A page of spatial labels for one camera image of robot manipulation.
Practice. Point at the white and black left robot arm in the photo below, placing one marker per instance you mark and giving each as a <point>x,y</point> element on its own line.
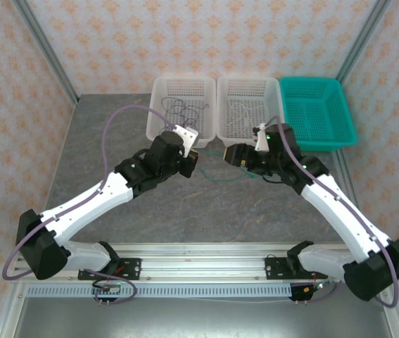
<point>90,200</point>

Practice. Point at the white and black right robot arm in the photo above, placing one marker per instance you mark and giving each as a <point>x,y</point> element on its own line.
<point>333,207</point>

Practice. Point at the white perforated plastic basket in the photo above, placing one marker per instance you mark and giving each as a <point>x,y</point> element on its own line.
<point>157,91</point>
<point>220,105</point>

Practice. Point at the teal perforated plastic basket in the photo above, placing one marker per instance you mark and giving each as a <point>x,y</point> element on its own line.
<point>340,105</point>

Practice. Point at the small controller circuit board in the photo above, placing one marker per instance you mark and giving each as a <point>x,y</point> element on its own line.
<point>315,288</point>
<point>109,289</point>

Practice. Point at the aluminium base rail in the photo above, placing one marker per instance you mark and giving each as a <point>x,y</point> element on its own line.
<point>202,262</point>

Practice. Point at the aluminium frame post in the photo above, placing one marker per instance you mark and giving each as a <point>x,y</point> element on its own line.
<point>53,58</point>
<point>361,38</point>

